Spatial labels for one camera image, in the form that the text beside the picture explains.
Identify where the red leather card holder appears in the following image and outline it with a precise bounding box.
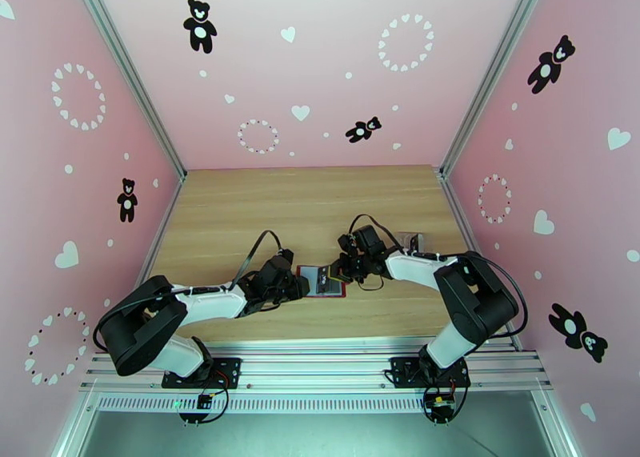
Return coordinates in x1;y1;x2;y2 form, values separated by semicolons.
295;264;347;299

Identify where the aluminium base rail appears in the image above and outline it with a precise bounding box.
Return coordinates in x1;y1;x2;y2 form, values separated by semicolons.
79;338;554;394

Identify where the perforated metal cable duct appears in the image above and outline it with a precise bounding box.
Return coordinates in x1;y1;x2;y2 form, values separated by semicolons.
94;394;543;415

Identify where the aluminium frame post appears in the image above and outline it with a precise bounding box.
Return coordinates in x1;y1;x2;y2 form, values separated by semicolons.
67;0;187;178
52;392;96;457
542;390;583;457
439;0;554;178

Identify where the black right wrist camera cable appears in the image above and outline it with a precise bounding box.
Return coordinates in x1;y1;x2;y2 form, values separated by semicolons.
346;214;529;342

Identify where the clear acrylic card stand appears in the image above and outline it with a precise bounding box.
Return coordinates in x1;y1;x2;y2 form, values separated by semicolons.
394;230;429;255

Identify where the black left wrist camera cable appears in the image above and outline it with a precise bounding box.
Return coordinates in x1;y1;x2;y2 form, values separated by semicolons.
92;229;283;351

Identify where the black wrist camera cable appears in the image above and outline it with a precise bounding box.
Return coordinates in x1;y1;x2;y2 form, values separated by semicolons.
346;214;529;342
92;229;283;351

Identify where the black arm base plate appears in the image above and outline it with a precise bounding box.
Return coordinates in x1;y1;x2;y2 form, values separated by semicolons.
161;356;242;390
389;356;472;390

